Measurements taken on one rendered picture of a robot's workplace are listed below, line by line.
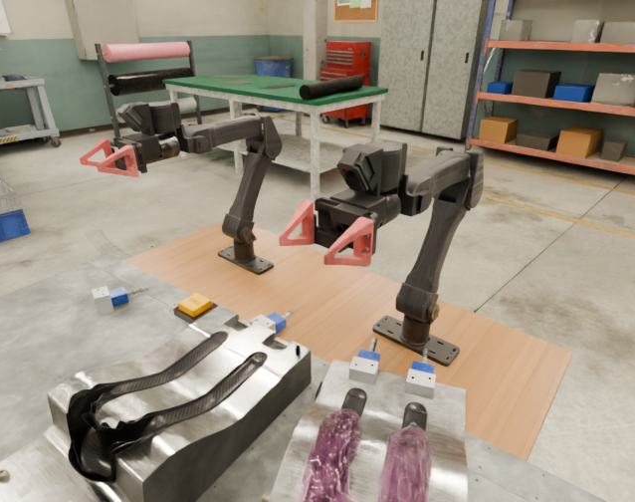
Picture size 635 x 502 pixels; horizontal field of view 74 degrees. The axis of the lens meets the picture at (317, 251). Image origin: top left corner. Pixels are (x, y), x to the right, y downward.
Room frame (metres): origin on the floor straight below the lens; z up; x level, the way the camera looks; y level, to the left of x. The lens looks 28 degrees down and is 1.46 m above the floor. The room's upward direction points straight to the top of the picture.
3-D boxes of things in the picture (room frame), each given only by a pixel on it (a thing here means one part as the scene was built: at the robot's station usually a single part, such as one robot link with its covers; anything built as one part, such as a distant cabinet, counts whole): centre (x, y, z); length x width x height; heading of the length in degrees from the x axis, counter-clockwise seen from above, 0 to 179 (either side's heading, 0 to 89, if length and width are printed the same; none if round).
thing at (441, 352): (0.78, -0.23, 0.84); 0.20 x 0.07 x 0.08; 50
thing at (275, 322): (0.81, 0.10, 0.83); 0.13 x 0.05 x 0.05; 139
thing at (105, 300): (0.93, 0.52, 0.83); 0.13 x 0.05 x 0.05; 123
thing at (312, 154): (4.88, 0.56, 0.51); 2.40 x 1.13 x 1.02; 49
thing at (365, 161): (0.57, -0.06, 1.26); 0.07 x 0.06 x 0.11; 50
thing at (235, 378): (0.52, 0.25, 0.92); 0.35 x 0.16 x 0.09; 144
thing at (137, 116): (0.95, 0.41, 1.26); 0.07 x 0.06 x 0.11; 50
